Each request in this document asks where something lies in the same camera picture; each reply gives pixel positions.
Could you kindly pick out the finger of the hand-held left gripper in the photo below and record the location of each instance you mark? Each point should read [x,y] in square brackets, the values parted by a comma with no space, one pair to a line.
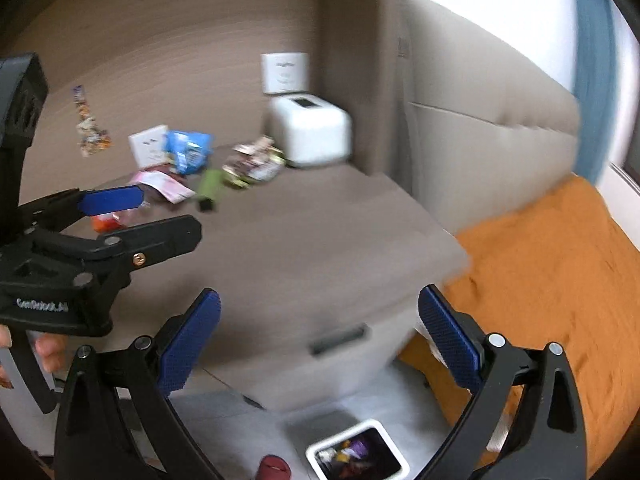
[110,200]
[155,237]

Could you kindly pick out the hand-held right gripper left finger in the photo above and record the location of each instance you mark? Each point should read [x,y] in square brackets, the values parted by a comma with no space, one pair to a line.
[192,340]

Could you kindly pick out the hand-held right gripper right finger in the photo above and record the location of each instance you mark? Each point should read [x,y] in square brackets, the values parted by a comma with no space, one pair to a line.
[450,340]

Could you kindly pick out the orange snack wrapper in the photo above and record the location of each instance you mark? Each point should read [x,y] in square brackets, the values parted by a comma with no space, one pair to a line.
[107,221]

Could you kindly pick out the white trash bin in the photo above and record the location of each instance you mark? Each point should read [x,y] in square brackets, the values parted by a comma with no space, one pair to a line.
[357,452]

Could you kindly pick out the person's left hand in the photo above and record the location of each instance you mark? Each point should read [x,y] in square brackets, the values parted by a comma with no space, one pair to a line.
[52,352]

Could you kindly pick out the pink paper wrapper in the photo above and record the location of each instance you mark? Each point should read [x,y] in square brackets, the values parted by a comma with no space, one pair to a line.
[162,186]

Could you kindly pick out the green tube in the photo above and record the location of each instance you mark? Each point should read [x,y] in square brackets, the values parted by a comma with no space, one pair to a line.
[210,187]

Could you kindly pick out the blue snack packet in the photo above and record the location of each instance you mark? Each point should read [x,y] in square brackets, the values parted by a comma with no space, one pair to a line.
[189,152]

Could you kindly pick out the orange blanket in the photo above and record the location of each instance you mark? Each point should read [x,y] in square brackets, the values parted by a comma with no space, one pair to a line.
[540,280]

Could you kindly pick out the dark brown snack wrapper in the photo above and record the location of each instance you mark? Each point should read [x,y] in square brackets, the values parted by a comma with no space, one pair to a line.
[250,170]

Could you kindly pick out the beige crumpled wrapper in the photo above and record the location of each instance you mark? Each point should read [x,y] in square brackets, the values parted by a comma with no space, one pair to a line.
[256,147]

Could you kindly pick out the grey bedside cabinet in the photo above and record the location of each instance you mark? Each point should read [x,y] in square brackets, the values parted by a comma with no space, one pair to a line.
[300,240]

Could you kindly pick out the dark red round object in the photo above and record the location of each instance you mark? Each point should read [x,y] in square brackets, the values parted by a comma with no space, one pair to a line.
[272,467]

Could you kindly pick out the beige padded headboard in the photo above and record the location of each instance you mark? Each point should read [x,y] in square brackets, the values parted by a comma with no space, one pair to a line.
[480,160]

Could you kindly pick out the white box-shaped appliance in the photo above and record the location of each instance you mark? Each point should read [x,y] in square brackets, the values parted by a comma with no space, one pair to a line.
[312,132]

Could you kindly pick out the blue curtain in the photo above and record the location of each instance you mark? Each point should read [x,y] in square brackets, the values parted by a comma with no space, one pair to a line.
[592,75]

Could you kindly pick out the white wall switch plate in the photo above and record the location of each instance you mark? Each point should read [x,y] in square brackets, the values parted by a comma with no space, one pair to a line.
[145,146]

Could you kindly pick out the colourful wall sticker strip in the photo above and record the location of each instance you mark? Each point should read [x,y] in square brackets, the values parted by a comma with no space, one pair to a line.
[90,130]

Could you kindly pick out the white wall socket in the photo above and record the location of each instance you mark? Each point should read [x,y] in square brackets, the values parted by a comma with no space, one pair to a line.
[285,72]

